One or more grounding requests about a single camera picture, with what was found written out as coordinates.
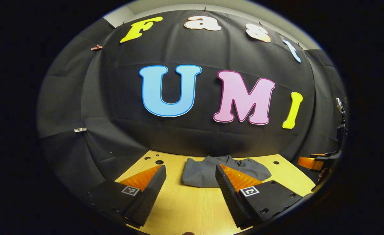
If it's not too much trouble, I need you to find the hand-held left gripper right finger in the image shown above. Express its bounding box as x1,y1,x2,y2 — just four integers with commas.
215,164,305,230

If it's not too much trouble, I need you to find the black backdrop cloth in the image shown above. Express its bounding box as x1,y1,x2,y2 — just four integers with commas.
37,9,347,193

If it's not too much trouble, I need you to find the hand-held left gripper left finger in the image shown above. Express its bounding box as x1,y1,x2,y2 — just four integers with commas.
87,164,167,228

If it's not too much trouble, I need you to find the grey long-sleeved shirt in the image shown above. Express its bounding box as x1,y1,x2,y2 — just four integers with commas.
181,155,272,188

